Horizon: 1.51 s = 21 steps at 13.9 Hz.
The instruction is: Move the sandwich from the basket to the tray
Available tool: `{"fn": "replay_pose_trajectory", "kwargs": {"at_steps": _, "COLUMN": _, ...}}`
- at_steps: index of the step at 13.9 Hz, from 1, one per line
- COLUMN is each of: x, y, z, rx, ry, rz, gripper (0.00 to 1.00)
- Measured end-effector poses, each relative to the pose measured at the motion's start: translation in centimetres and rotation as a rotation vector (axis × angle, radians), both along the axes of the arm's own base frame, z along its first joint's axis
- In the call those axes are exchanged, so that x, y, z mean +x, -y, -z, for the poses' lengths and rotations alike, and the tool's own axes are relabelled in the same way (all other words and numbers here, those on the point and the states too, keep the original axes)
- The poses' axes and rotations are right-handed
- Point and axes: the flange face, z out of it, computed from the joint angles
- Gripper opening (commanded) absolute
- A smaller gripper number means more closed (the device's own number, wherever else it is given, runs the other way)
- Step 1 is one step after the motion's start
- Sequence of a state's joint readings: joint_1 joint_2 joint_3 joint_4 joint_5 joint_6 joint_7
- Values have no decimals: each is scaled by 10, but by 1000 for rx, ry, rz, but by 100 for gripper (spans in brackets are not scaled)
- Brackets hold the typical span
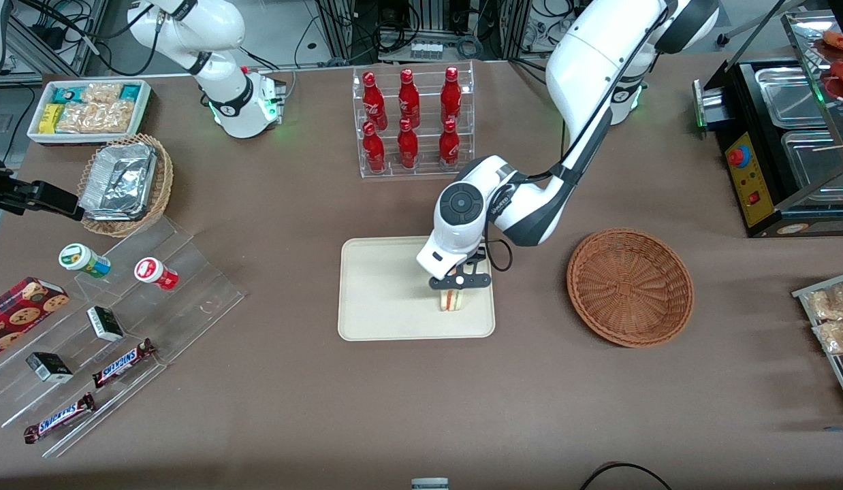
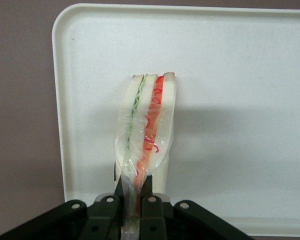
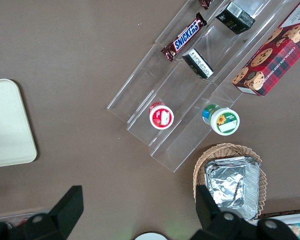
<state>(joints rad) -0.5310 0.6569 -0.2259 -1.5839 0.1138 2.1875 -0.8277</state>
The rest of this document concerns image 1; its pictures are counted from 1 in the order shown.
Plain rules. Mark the triangular sandwich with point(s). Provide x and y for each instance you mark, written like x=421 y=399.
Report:
x=452 y=301

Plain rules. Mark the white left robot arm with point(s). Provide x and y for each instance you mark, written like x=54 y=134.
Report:
x=585 y=61

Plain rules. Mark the beige rectangular tray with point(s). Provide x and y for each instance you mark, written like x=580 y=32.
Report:
x=380 y=299

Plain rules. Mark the round brown wicker basket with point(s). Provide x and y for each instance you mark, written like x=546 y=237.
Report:
x=629 y=289

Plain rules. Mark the light wicker basket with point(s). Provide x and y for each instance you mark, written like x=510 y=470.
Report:
x=161 y=184

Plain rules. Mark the clear acrylic bottle rack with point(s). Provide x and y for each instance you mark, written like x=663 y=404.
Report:
x=421 y=173

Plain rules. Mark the red cola bottle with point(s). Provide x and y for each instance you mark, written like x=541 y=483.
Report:
x=449 y=144
x=374 y=150
x=409 y=99
x=408 y=146
x=451 y=95
x=374 y=102

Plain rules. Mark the white power strip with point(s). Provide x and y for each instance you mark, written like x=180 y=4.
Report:
x=426 y=50

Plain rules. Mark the small grey device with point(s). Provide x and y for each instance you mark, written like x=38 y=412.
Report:
x=430 y=484

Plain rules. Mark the clear acrylic stepped stand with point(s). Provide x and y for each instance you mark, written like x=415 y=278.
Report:
x=190 y=299

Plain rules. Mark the red lid snack cup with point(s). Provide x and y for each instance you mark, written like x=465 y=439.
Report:
x=152 y=272

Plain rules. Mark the black food warmer appliance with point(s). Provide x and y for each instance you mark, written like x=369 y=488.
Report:
x=758 y=197

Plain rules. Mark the stacked aluminium foil containers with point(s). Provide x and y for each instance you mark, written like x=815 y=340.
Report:
x=118 y=180

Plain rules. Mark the Snickers chocolate bar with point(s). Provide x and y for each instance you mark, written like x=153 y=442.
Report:
x=122 y=364
x=57 y=418

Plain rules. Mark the small black carton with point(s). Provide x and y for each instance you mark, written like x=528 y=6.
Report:
x=105 y=324
x=49 y=367

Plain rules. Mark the teal snack packet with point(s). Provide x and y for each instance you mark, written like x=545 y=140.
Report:
x=69 y=93
x=131 y=92

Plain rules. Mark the green lid snack cup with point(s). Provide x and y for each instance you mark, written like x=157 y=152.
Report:
x=81 y=259

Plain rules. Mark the white rectangular snack bin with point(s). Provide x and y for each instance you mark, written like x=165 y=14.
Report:
x=88 y=138

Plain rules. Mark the large clear peanut bag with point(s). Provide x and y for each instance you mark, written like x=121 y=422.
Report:
x=94 y=117

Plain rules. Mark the small clear peanut bag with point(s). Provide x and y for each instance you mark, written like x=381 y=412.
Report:
x=101 y=92

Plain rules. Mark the steel warmer pan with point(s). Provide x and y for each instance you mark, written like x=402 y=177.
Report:
x=816 y=163
x=789 y=99

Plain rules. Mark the clear bag of crackers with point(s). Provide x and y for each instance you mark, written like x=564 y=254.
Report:
x=837 y=337
x=830 y=303

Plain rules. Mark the yellow snack packet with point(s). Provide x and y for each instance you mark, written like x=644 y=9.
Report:
x=50 y=118

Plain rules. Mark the red chocolate cookie box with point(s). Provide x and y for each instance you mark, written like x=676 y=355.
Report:
x=20 y=313

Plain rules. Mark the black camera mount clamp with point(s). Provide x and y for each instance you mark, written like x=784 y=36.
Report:
x=47 y=196

